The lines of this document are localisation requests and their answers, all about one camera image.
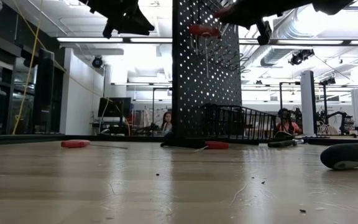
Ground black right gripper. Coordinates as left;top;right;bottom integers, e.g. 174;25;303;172
221;0;313;46

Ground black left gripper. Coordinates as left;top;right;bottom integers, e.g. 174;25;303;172
87;0;155;40

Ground black ceiling spotlight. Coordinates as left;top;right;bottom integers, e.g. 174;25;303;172
91;55;104;69

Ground black monitor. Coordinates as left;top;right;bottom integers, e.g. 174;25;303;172
97;96;132;118

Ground black metal pegboard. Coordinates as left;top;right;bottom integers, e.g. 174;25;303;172
172;0;243;147

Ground person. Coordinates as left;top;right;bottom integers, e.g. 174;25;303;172
275;107;303;138
161;111;173;136

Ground white cylindrical column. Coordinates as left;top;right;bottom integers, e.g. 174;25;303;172
300;70;317;137

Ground black green screwdriver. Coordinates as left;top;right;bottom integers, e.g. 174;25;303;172
267;138;305;148

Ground silver ring holder rail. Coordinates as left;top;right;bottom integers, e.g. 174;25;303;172
194;37;252;75

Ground black wire basket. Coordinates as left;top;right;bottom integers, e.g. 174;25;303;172
197;103;278;144

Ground black aluminium rig frame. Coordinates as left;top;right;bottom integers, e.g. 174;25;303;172
0;133;358;146

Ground yellow cable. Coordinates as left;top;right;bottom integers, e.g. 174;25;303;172
12;0;130;135

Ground ratchet wrench black grey handle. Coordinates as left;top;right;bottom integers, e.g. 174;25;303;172
319;142;358;170

